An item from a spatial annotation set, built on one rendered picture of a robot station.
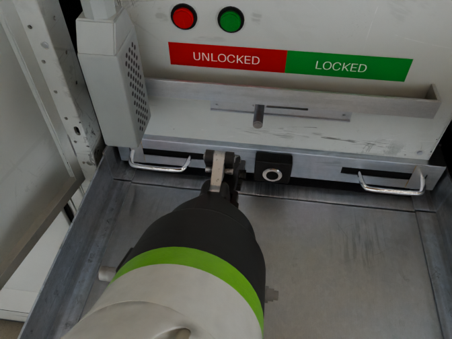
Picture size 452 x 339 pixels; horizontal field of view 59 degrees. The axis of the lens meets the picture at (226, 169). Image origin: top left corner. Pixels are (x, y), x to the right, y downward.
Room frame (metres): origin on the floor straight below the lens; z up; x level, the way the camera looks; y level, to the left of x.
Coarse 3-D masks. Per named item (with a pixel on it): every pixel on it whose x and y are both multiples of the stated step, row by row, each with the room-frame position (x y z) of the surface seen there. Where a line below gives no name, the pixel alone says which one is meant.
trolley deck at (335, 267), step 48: (144, 192) 0.43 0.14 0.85; (192, 192) 0.43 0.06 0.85; (288, 240) 0.33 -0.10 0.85; (336, 240) 0.33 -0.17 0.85; (384, 240) 0.33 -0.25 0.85; (96, 288) 0.25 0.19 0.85; (288, 288) 0.25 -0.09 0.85; (336, 288) 0.25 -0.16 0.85; (384, 288) 0.25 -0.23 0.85; (288, 336) 0.18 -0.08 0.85; (336, 336) 0.18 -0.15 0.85; (384, 336) 0.18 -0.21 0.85; (432, 336) 0.18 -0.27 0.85
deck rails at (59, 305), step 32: (96, 192) 0.39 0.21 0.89; (96, 224) 0.36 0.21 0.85; (448, 224) 0.34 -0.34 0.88; (64, 256) 0.27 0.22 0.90; (96, 256) 0.30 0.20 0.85; (448, 256) 0.30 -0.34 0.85; (64, 288) 0.25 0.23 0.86; (448, 288) 0.25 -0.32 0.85; (32, 320) 0.18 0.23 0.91; (64, 320) 0.20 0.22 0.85; (448, 320) 0.20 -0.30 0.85
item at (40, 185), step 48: (0, 0) 0.45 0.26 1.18; (0, 48) 0.45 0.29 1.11; (0, 96) 0.42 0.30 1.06; (48, 96) 0.46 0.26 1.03; (0, 144) 0.39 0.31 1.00; (48, 144) 0.46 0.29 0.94; (0, 192) 0.35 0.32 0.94; (48, 192) 0.42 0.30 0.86; (0, 240) 0.31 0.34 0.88; (0, 288) 0.25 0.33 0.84
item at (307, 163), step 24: (144, 144) 0.48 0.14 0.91; (168, 144) 0.47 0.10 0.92; (192, 144) 0.47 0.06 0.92; (216, 144) 0.47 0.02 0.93; (240, 144) 0.47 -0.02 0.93; (312, 168) 0.44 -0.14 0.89; (336, 168) 0.44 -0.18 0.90; (360, 168) 0.43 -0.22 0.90; (384, 168) 0.43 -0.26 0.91; (408, 168) 0.42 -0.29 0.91; (432, 168) 0.42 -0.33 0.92
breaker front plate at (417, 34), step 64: (128, 0) 0.49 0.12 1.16; (192, 0) 0.48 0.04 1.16; (256, 0) 0.47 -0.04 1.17; (320, 0) 0.46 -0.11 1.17; (384, 0) 0.45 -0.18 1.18; (448, 0) 0.44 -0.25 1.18; (448, 64) 0.44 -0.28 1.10; (192, 128) 0.48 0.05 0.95; (256, 128) 0.47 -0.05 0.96; (320, 128) 0.45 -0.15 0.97; (384, 128) 0.44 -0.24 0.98
